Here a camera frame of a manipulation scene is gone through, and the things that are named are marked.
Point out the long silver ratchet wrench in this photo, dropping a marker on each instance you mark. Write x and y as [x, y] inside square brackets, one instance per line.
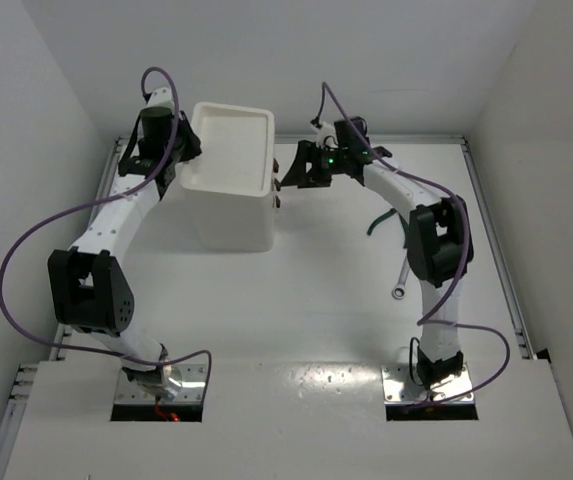
[399, 290]

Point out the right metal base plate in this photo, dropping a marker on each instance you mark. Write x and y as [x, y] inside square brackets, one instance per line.
[400, 390]

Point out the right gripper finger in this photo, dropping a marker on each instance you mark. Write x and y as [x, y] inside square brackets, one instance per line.
[303, 154]
[296, 175]

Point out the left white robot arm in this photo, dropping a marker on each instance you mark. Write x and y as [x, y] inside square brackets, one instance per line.
[89, 289]

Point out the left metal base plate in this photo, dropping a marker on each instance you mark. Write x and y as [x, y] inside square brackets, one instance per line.
[180, 384]

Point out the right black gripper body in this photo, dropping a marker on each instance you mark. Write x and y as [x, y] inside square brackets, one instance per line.
[328, 163]

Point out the green handled pliers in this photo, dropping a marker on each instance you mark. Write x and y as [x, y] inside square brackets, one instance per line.
[387, 215]

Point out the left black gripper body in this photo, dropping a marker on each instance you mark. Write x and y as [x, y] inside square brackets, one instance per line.
[185, 148]

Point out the white drawer cabinet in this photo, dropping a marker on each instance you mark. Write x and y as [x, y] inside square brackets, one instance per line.
[229, 189]

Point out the metal base plate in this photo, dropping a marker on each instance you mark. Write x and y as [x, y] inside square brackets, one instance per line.
[180, 384]
[400, 390]

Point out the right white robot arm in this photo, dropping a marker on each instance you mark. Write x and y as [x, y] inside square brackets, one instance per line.
[437, 234]

